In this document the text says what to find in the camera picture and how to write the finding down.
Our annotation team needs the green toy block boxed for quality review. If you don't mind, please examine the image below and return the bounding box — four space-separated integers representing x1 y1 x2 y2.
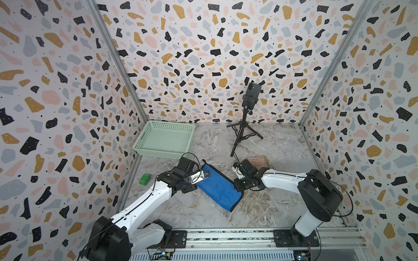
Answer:
139 174 152 186

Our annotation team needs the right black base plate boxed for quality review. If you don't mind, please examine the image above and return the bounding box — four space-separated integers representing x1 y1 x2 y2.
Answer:
273 229 320 248

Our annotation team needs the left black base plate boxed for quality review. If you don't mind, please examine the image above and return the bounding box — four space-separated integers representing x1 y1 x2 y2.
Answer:
150 230 187 249

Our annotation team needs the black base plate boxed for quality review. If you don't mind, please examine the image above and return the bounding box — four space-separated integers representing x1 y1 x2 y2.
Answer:
150 230 187 249
273 229 320 248

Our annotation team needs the white perforated cable duct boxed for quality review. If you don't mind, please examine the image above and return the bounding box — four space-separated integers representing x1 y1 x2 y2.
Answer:
130 250 296 261

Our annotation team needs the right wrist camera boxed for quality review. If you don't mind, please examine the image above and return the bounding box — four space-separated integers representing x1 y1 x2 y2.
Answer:
233 162 245 179

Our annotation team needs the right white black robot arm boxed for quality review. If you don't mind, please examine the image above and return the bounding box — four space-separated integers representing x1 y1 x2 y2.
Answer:
233 160 344 241

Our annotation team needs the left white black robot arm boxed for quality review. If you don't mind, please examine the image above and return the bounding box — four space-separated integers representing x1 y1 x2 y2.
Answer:
79 157 211 261

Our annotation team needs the grey blue microfibre cloth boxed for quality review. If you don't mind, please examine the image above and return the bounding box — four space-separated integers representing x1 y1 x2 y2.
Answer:
197 160 244 212

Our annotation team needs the mint green plastic basket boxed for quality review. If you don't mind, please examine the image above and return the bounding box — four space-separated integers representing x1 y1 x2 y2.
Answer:
133 120 195 159

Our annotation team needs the black phone tripod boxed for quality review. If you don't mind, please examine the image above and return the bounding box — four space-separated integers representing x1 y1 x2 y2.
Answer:
227 105 263 157

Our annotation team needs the black smartphone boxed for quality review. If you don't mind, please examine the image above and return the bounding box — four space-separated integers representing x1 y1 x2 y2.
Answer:
242 83 261 110

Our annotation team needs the striped orange dishcloth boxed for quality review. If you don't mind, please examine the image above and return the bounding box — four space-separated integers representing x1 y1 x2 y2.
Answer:
247 156 271 169

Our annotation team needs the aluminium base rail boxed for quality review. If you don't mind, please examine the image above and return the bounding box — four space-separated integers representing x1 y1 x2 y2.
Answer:
130 227 370 253

